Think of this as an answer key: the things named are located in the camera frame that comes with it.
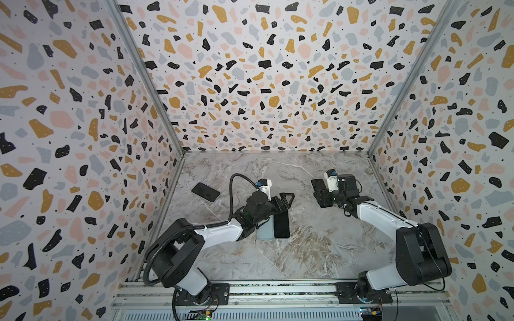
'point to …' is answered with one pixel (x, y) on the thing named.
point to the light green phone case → (266, 229)
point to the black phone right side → (318, 184)
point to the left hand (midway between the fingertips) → (290, 195)
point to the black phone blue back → (281, 225)
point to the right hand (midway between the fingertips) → (319, 188)
